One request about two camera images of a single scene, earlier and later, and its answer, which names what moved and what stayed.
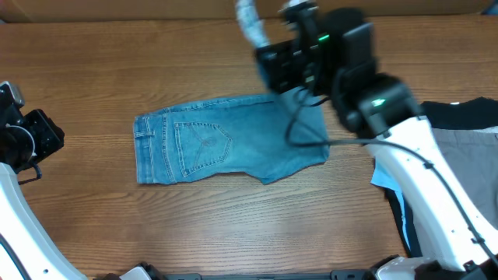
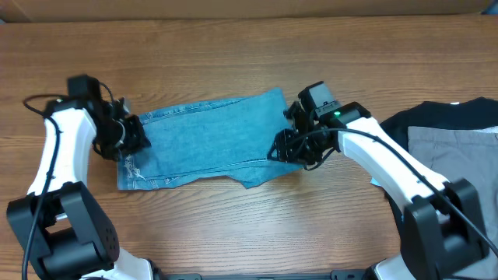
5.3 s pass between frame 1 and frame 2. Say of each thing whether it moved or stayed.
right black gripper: moved
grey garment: stayed
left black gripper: moved
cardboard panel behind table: stayed
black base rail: stayed
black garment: stayed
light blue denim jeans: moved
